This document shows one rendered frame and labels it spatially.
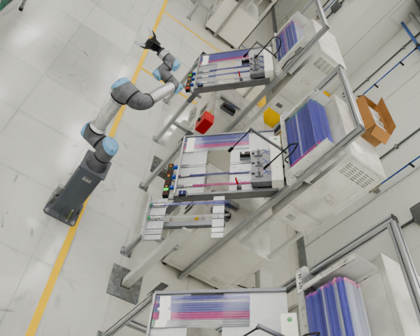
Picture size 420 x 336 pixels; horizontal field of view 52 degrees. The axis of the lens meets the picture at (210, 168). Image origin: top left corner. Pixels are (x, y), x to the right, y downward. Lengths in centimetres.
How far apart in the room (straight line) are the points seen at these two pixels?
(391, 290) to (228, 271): 172
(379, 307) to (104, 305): 184
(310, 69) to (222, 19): 348
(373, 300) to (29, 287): 203
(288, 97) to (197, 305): 239
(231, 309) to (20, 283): 138
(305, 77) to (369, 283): 233
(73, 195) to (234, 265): 133
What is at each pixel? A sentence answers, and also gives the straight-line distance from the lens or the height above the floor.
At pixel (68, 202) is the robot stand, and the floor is 17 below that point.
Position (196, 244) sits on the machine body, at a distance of 333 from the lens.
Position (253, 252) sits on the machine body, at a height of 62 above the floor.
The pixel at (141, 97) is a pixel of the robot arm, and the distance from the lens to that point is 266.
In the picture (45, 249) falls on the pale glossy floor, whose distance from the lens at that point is 321.
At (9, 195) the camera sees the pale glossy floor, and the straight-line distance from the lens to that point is 335.
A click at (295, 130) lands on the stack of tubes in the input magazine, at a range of 304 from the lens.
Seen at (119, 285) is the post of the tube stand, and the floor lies 1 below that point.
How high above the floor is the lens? 262
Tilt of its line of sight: 34 degrees down
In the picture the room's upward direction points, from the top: 45 degrees clockwise
